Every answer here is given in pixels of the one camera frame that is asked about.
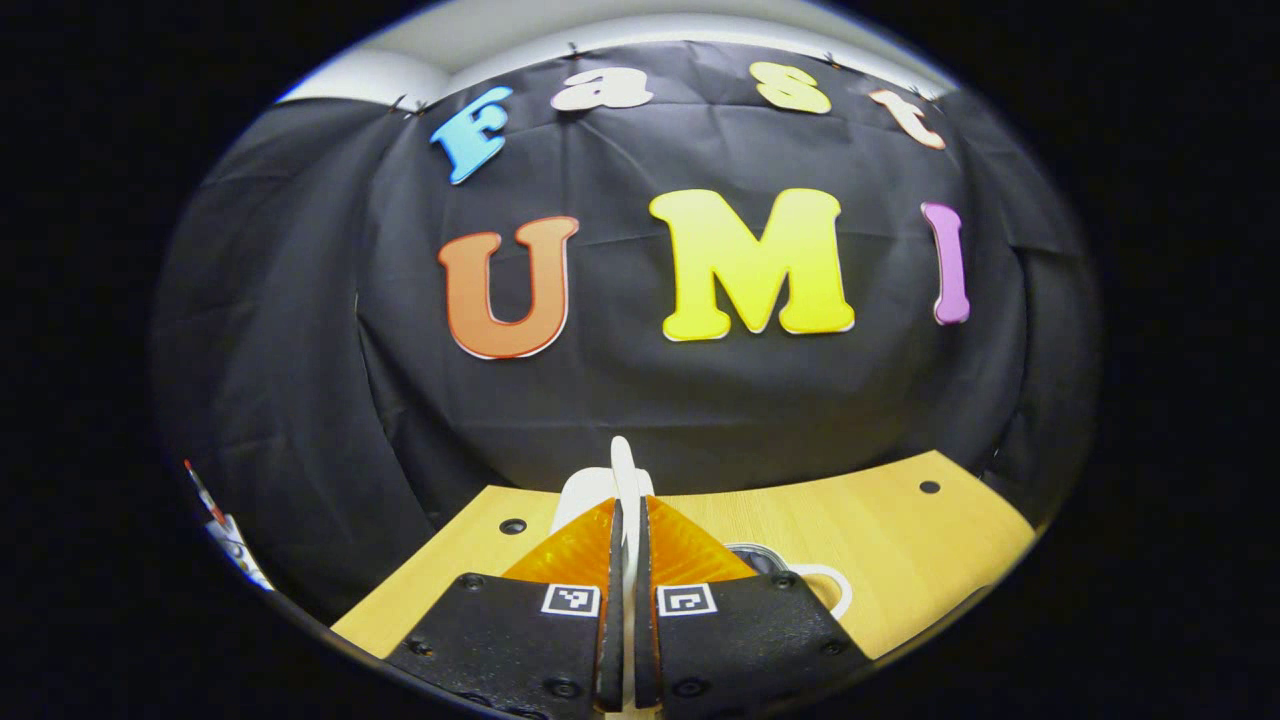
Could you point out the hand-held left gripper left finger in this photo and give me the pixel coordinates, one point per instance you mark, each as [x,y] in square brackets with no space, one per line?
[612,640]

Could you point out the white round container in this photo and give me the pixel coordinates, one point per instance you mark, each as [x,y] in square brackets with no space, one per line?
[838,590]

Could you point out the white desk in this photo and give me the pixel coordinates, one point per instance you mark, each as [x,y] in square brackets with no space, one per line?
[240,555]

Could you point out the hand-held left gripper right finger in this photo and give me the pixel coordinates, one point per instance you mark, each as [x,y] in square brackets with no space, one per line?
[645,640]

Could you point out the black backdrop cloth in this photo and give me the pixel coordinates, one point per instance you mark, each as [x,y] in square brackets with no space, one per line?
[600,400]

